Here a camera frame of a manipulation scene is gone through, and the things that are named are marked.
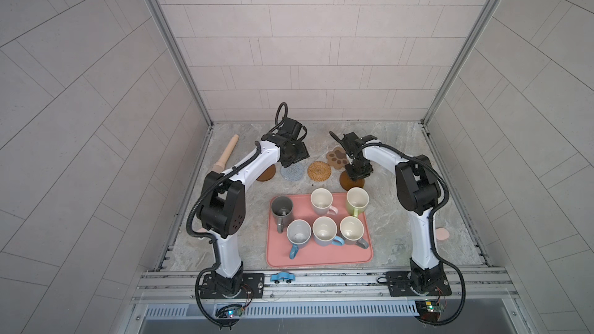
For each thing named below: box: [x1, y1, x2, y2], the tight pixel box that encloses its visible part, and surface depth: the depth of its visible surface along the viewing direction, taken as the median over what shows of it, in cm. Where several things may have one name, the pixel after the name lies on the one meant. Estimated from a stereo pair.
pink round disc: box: [435, 227, 450, 241], surface depth 83 cm
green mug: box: [346, 187, 369, 218], surface depth 84 cm
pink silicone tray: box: [266, 191, 374, 268], surface depth 78 cm
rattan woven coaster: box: [307, 160, 332, 182], surface depth 101 cm
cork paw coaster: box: [326, 146, 349, 170], surface depth 104 cm
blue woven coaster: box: [279, 163, 304, 182], surface depth 99 cm
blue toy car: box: [270, 271, 297, 284], surface depth 73 cm
